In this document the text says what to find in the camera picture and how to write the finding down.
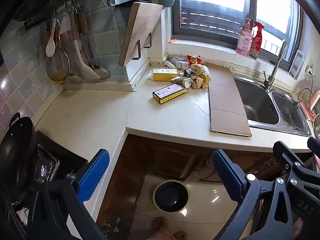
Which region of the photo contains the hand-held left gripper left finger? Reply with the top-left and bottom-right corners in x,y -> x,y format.
26,149 -> 110,240

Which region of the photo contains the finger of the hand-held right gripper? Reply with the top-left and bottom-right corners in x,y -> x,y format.
307,137 -> 320,157
273,141 -> 320,188

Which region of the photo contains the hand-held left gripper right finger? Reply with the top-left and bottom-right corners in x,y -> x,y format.
212,149 -> 295,240

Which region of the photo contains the round black bin yellow rim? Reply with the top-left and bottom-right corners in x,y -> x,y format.
152,179 -> 190,213

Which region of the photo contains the steel kettle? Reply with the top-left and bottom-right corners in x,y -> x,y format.
312,114 -> 320,140

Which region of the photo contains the brown wooden cabinet door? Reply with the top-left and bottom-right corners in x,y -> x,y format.
96,134 -> 148,234
146,140 -> 208,180

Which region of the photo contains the black glass stove top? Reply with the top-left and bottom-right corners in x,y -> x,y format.
35,130 -> 89,170

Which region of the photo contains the pink plastic object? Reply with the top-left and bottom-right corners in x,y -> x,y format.
302,91 -> 320,119

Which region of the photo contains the foil lined tray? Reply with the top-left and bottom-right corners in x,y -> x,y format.
36,145 -> 60,183

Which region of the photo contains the stainless steel sink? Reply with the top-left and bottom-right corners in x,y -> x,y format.
231,71 -> 313,137

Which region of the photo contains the flat brown cardboard sheet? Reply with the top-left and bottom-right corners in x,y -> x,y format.
204,62 -> 252,137

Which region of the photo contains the black wok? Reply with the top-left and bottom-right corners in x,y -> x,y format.
0,112 -> 39,205

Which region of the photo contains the steel faucet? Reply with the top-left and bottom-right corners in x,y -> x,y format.
263,39 -> 287,92

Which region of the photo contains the black and yellow box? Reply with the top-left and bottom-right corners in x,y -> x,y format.
152,84 -> 190,105

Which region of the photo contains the brown paper cup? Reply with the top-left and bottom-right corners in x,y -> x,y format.
174,76 -> 193,88

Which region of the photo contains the white spatula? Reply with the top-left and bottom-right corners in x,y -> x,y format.
67,11 -> 99,80

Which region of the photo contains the round mesh strainer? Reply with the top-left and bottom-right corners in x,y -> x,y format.
46,25 -> 70,82

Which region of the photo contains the red spray bottle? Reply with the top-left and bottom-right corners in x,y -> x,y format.
249,21 -> 265,59

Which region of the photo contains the pink refill pouch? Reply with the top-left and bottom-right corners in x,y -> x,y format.
236,19 -> 253,57

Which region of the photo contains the yellow paper box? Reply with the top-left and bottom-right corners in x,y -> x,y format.
152,68 -> 178,82

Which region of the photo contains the red snack bag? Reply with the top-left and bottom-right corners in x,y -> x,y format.
187,54 -> 204,66

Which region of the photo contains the silver foil wrapper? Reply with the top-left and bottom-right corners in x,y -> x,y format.
171,54 -> 188,67

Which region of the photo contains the black cutting board rack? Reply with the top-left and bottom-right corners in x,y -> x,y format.
131,32 -> 152,60

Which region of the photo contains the white rice paddle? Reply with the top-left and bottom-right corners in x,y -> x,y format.
45,19 -> 57,57

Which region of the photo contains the dark framed window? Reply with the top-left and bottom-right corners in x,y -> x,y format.
172,0 -> 304,64

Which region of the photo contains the wooden cutting board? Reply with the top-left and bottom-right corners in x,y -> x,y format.
118,2 -> 164,67

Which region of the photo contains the thin black cable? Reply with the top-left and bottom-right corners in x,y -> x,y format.
292,87 -> 316,105

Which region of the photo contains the black utensil rail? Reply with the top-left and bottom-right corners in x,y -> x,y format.
24,0 -> 85,32

